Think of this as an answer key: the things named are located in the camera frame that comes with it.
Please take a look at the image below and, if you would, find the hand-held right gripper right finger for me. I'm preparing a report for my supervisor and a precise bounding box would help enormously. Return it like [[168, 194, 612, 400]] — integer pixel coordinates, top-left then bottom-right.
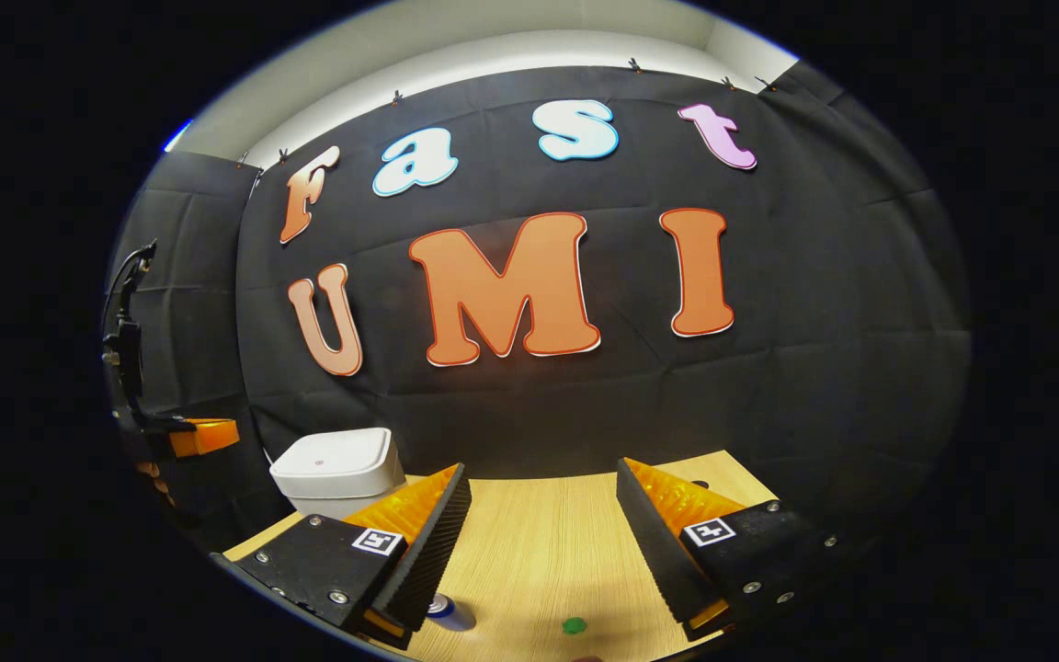
[[617, 456, 852, 643]]

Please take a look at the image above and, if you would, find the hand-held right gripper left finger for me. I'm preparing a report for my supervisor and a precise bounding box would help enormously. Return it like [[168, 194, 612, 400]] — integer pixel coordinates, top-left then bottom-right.
[[232, 462, 473, 651]]

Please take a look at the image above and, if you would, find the silver blue pop can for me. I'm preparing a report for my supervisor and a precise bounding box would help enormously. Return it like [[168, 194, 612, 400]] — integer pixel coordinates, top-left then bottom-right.
[[427, 593, 477, 633]]

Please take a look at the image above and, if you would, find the white desktop garbage bin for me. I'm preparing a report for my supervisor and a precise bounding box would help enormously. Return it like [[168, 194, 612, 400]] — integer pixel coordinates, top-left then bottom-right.
[[269, 428, 406, 520]]

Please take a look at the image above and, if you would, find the wooden desktop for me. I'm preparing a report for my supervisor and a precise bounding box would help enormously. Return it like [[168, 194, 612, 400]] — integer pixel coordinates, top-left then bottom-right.
[[222, 449, 780, 662]]

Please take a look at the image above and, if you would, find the black backdrop cloth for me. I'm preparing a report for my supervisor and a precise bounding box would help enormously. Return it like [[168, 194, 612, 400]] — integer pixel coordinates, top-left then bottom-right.
[[105, 64, 972, 553]]

